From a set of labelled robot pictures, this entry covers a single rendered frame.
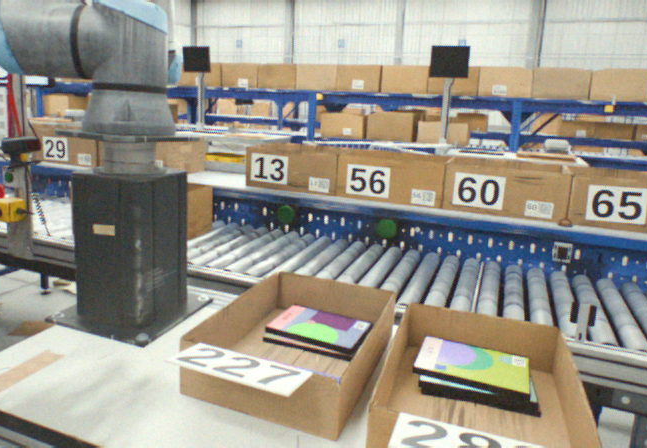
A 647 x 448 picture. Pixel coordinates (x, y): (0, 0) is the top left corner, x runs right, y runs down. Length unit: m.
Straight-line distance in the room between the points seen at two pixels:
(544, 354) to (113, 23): 1.03
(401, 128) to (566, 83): 1.86
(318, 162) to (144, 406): 1.22
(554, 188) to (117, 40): 1.35
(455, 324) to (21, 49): 1.00
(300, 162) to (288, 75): 5.04
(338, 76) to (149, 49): 5.67
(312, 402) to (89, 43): 0.77
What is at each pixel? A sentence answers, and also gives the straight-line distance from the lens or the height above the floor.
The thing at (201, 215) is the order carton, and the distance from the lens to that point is 1.82.
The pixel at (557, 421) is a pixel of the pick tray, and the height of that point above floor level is 0.76.
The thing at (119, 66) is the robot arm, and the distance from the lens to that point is 1.06.
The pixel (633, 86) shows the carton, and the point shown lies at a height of 1.54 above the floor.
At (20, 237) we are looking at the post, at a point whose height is 0.74.
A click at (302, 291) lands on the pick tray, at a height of 0.81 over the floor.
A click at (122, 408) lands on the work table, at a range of 0.90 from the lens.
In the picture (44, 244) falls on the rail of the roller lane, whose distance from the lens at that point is 1.91.
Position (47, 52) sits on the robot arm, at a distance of 1.12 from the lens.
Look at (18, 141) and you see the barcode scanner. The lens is 1.80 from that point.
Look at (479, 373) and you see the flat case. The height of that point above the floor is 0.80.
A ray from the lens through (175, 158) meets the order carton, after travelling 2.28.
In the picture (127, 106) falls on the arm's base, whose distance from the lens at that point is 1.05.
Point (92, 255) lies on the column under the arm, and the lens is 1.14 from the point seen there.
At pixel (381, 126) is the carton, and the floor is 0.97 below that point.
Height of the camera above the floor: 1.24
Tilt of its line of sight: 10 degrees down
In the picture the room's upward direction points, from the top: 2 degrees clockwise
